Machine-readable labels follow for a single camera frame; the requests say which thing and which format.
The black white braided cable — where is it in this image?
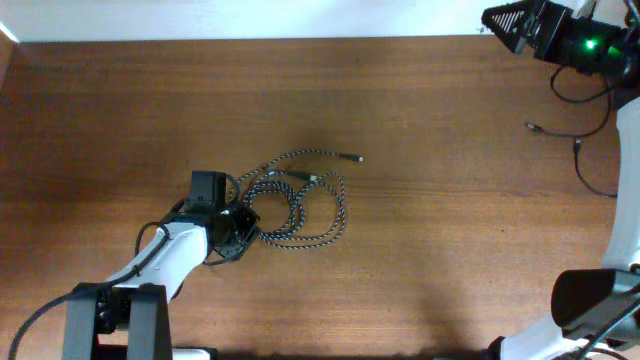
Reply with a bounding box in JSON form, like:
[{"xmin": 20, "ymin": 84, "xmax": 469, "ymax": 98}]
[{"xmin": 230, "ymin": 148, "xmax": 365, "ymax": 251}]

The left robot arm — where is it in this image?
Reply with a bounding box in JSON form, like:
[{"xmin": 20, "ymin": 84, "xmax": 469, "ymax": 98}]
[{"xmin": 62, "ymin": 171, "xmax": 258, "ymax": 360}]

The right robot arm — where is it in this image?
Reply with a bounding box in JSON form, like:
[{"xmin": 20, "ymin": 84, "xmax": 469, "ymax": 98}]
[{"xmin": 481, "ymin": 0, "xmax": 639, "ymax": 360}]

